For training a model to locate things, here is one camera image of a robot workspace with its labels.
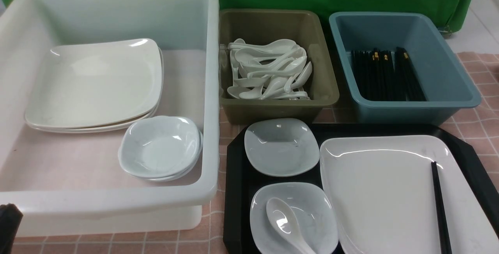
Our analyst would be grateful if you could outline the black plastic serving tray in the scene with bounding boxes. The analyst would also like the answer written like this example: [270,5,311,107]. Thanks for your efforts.
[223,124,499,254]

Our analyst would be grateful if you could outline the small white dish front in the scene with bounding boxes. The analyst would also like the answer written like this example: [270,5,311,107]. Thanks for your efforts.
[249,182,339,254]

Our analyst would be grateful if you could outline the lower small dish in tub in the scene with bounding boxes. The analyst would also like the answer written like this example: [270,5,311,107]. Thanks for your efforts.
[145,131,203,183]

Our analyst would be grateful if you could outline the small white dish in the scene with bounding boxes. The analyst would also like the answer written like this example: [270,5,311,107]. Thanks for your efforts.
[244,118,320,177]
[249,182,339,254]

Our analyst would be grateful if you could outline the top small dish in tub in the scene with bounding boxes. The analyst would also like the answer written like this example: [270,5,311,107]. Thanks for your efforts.
[118,115,203,179]

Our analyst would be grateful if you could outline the white plate in tub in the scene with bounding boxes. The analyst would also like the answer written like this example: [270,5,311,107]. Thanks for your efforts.
[25,50,164,133]
[25,38,163,130]

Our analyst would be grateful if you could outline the lower white plate in tub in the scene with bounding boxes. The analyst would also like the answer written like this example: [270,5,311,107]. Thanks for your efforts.
[25,50,164,133]

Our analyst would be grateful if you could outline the white ceramic soup spoon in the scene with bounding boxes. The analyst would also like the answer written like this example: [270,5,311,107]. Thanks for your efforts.
[266,197,316,254]

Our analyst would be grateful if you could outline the large white plastic tub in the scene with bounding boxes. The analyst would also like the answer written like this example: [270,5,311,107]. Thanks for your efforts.
[1,0,219,237]

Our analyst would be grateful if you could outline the top white plate in tub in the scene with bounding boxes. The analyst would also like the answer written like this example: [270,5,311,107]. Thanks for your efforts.
[25,38,163,130]

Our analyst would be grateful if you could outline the left dark grey robot arm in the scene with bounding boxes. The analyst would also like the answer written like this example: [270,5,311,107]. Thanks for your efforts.
[0,204,23,254]

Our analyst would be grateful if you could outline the pile of white spoons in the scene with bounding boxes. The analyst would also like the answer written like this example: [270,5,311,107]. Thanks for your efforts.
[225,38,313,100]

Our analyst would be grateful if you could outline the large white square rice plate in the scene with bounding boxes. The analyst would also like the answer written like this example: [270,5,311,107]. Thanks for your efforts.
[320,135,499,254]

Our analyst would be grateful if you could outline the small dish in tub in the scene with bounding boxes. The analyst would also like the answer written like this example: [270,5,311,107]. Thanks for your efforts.
[145,131,203,183]
[118,115,203,179]

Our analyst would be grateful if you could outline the black chopstick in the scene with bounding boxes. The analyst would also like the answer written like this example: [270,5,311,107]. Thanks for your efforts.
[431,161,452,254]

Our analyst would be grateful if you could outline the blue plastic chopstick bin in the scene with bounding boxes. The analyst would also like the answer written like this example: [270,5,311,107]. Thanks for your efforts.
[329,12,481,125]

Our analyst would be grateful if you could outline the bundle of black chopsticks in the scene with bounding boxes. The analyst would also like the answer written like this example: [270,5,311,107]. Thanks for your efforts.
[350,47,427,101]

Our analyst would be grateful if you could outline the olive plastic spoon bin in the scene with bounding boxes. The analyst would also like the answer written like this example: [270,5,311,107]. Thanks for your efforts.
[219,9,340,125]

